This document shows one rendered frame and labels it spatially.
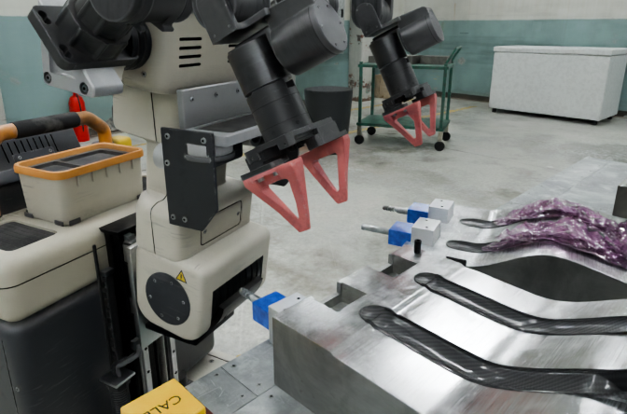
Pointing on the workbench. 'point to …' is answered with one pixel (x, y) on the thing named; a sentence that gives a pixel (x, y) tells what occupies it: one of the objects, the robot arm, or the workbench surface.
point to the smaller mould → (620, 200)
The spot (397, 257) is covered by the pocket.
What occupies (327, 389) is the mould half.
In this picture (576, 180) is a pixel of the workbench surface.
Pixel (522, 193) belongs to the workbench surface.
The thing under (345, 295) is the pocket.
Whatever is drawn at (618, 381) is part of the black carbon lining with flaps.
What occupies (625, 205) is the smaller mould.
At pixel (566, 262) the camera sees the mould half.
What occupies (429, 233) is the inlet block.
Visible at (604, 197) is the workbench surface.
